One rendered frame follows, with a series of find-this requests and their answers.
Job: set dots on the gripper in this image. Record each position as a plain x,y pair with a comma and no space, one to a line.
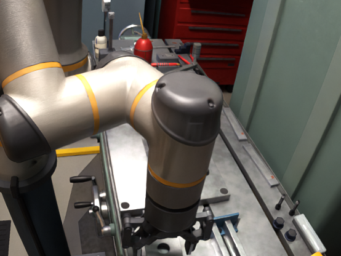
170,215

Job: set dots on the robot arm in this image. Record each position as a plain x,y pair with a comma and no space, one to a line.
80,106

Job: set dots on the grey steel fixture plate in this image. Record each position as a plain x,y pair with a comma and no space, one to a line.
128,165

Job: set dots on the dark blue hex bolt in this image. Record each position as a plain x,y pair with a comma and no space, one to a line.
279,223
290,235

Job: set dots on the black socket screw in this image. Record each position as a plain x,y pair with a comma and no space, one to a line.
280,202
294,208

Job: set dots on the grey metal strip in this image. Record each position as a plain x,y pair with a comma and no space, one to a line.
262,166
235,125

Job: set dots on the white rectangular block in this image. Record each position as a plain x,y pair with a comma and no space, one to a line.
309,233

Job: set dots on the black floor mat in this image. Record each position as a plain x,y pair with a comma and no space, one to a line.
4,238

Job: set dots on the red pen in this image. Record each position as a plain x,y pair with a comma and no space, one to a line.
165,64

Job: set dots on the red marker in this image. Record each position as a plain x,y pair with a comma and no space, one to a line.
183,59

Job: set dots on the grey flat box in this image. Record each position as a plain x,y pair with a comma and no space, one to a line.
166,58

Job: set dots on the grey metal cylinder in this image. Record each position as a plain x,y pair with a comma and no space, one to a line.
197,50

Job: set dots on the dark blue step block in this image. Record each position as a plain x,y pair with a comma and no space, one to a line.
183,48

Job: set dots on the red oil can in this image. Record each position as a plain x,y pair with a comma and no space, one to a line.
143,49

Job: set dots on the grey workbench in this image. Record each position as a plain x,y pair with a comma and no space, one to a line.
170,45

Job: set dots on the red drawer tool cabinet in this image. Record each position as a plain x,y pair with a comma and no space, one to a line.
213,40

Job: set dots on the white bottle black cap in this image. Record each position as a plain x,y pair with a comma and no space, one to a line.
100,42

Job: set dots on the silver curved tube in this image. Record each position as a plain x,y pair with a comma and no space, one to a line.
128,28

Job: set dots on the grey dial gauge stand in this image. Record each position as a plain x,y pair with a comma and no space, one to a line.
110,29

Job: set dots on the black clamp post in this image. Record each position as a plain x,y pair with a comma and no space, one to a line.
127,229
207,218

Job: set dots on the grey steel rail bars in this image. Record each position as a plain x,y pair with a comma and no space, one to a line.
229,239

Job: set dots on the blue rail bracket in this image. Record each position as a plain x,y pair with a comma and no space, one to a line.
226,219

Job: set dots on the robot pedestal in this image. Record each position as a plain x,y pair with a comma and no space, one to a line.
34,221

